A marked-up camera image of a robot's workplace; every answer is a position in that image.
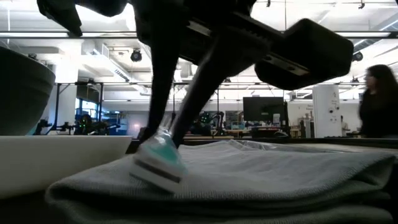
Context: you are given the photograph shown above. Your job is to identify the black overhead frame beam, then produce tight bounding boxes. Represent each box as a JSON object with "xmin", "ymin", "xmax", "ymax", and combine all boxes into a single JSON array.
[{"xmin": 0, "ymin": 30, "xmax": 398, "ymax": 39}]

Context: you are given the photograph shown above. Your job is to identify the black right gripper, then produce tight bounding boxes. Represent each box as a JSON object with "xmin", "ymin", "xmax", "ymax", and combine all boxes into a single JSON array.
[{"xmin": 129, "ymin": 0, "xmax": 354, "ymax": 91}]

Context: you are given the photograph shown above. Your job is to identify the white square pillar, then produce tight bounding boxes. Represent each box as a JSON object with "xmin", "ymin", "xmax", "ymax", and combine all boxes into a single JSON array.
[{"xmin": 312, "ymin": 84, "xmax": 343, "ymax": 139}]

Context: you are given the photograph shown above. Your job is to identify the dark grey bowl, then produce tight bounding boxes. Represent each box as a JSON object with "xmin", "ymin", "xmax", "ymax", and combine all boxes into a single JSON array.
[{"xmin": 0, "ymin": 45, "xmax": 57, "ymax": 136}]

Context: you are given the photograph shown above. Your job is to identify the grey cloth napkin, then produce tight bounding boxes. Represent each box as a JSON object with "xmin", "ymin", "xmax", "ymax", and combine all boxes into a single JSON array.
[{"xmin": 44, "ymin": 139, "xmax": 397, "ymax": 224}]

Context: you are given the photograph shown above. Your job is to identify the white round plate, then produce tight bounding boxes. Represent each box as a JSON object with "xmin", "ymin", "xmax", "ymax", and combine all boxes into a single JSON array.
[{"xmin": 0, "ymin": 134, "xmax": 133, "ymax": 200}]

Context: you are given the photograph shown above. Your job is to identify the black metal workstation frame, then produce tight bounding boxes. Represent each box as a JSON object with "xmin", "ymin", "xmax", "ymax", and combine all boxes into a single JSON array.
[{"xmin": 55, "ymin": 80, "xmax": 104, "ymax": 135}]

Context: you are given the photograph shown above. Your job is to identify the person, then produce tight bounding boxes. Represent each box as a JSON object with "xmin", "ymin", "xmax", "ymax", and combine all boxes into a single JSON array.
[{"xmin": 358, "ymin": 64, "xmax": 398, "ymax": 139}]

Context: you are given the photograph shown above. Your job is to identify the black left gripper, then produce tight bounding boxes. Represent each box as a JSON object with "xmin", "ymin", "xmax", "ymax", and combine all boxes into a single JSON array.
[{"xmin": 36, "ymin": 0, "xmax": 129, "ymax": 37}]

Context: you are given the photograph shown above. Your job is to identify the black computer monitor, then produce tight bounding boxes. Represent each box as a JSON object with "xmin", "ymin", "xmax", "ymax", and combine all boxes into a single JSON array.
[{"xmin": 243, "ymin": 96, "xmax": 289, "ymax": 123}]

